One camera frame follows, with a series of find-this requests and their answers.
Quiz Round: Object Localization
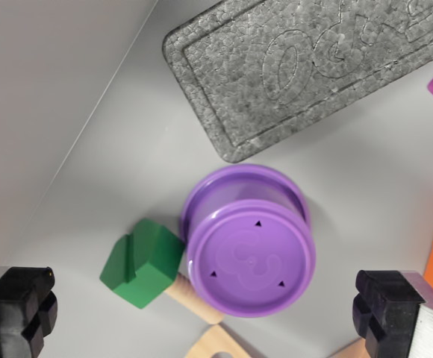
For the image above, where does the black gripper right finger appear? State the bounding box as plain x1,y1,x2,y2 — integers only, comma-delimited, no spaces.
352,270,433,358

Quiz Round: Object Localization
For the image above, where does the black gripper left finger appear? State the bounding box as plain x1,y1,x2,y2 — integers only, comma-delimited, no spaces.
0,266,58,358

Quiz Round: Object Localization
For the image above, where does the green-headed wooden bolt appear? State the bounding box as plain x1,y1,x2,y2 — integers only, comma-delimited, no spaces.
99,218,225,324

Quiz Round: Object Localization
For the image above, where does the purple plastic stacking cup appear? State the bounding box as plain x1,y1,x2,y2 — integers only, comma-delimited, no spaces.
180,163,317,318

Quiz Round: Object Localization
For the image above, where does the wooden bar with holes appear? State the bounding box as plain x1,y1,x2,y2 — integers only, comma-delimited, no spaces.
184,324,266,358

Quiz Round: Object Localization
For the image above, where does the grey foam block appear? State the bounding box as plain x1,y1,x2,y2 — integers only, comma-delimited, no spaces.
162,0,433,164

